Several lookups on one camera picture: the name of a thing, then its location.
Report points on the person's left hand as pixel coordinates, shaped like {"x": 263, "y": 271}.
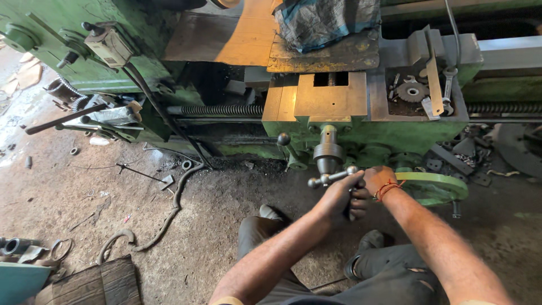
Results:
{"x": 338, "y": 199}

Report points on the person's right hand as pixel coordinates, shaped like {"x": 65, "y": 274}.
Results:
{"x": 379, "y": 180}

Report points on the person's left fingers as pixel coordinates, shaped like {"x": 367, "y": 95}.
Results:
{"x": 360, "y": 202}

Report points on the green handwheel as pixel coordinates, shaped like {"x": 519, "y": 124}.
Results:
{"x": 440, "y": 182}

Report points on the red thread wristband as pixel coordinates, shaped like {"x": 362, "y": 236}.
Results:
{"x": 383, "y": 190}

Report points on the person's right shoe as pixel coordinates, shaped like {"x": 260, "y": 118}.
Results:
{"x": 368, "y": 241}

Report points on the person's shoe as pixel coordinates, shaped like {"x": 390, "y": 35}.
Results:
{"x": 271, "y": 212}
{"x": 368, "y": 241}

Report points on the green lathe machine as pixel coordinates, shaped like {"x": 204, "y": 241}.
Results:
{"x": 372, "y": 135}

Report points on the person's grey trousers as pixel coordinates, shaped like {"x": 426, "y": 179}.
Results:
{"x": 381, "y": 288}

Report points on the person's left shoe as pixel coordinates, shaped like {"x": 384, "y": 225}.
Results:
{"x": 271, "y": 212}

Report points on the ball-end lever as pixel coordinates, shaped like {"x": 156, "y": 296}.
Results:
{"x": 284, "y": 139}

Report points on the heap of scrap metal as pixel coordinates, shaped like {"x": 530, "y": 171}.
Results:
{"x": 463, "y": 152}

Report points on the small flat metal piece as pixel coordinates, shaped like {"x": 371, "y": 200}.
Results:
{"x": 428, "y": 108}

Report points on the toothed steel cutter disc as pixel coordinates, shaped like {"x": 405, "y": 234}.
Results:
{"x": 406, "y": 95}

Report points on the small open-end spanner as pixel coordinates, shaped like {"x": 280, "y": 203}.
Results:
{"x": 410, "y": 78}

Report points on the flat steel bar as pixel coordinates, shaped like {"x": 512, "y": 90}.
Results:
{"x": 434, "y": 84}

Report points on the long steel wrench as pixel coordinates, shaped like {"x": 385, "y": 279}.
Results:
{"x": 449, "y": 84}

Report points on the round steel chuck plate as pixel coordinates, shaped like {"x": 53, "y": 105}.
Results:
{"x": 516, "y": 148}

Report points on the threaded lead screw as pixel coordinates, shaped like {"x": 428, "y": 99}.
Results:
{"x": 220, "y": 110}

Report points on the checkered cloth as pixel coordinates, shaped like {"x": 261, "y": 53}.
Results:
{"x": 322, "y": 21}

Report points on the thin metal rod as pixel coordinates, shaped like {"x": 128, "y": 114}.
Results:
{"x": 144, "y": 173}

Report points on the flat rusty metal plate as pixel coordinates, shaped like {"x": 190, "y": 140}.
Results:
{"x": 220, "y": 34}

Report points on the dark wooden block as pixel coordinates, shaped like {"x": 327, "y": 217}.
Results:
{"x": 93, "y": 284}

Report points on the black lever bar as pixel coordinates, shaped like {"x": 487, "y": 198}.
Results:
{"x": 63, "y": 119}

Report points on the short metal pipe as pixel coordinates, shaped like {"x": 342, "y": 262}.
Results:
{"x": 19, "y": 245}

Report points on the teal box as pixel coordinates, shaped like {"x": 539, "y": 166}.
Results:
{"x": 21, "y": 284}

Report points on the beige switch box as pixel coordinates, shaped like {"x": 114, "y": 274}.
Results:
{"x": 110, "y": 46}

